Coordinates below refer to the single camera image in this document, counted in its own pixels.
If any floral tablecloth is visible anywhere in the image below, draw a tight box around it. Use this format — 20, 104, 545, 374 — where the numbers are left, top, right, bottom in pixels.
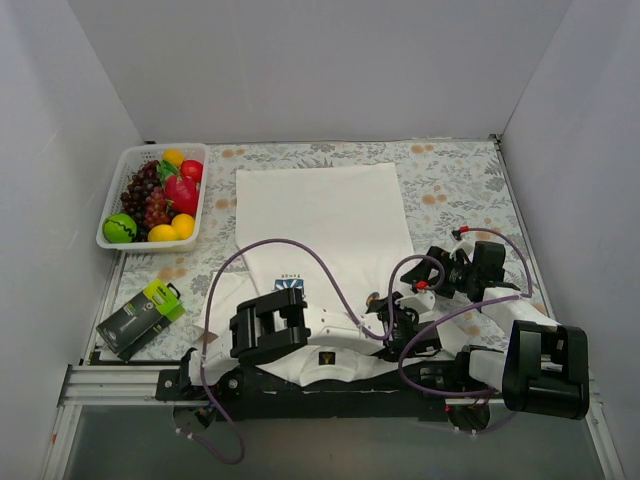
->
105, 139, 529, 364

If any white plastic basket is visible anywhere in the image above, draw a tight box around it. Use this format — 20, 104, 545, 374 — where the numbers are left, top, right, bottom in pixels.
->
96, 143, 209, 253

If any purple grape bunch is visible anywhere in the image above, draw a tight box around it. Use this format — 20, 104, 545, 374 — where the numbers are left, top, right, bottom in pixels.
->
120, 160, 175, 242

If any round shiny brooch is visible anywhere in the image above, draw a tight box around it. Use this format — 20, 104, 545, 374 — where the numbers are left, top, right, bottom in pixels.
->
365, 292, 380, 306

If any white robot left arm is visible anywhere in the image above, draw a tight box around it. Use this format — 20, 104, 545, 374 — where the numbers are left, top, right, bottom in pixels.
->
178, 289, 436, 400

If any green watermelon toy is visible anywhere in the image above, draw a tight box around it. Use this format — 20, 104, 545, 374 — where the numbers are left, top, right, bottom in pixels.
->
102, 213, 137, 243

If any orange fruit toy bottom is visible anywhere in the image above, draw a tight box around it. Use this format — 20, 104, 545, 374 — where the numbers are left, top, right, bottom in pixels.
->
171, 214, 195, 240

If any red dragon fruit toy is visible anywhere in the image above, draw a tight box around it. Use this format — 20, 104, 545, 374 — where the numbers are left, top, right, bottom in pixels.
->
164, 175, 199, 217

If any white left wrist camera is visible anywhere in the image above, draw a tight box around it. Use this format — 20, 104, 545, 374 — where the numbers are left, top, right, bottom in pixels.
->
395, 280, 436, 315

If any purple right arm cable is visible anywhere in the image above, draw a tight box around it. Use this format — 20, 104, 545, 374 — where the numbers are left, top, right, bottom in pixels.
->
398, 227, 535, 434

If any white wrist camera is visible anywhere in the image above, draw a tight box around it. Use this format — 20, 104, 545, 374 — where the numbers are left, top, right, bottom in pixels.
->
395, 280, 436, 315
449, 226, 474, 260

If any white t-shirt with flower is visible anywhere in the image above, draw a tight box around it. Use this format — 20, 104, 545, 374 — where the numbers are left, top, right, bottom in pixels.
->
187, 162, 416, 389

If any red apple toy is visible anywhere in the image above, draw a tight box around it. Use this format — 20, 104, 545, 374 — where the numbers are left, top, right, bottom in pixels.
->
180, 159, 204, 184

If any orange fruit toy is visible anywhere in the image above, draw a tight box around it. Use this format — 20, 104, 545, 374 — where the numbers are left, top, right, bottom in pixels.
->
162, 149, 185, 168
171, 214, 195, 240

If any black green package box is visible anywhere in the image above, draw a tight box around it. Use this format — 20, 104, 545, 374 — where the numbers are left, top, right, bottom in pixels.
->
96, 280, 185, 362

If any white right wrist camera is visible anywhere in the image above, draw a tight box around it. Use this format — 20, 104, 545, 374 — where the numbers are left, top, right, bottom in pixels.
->
449, 226, 474, 260

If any yellow lemon toy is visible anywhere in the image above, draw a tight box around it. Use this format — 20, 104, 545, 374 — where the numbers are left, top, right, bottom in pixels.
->
147, 224, 180, 242

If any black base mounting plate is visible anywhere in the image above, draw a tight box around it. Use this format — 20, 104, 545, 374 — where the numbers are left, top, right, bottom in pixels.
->
154, 360, 511, 421

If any orange fruit toy top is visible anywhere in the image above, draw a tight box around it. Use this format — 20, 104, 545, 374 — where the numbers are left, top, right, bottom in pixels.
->
162, 149, 185, 168

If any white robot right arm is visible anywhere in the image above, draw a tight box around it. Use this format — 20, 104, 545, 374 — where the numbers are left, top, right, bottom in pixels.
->
401, 241, 589, 420

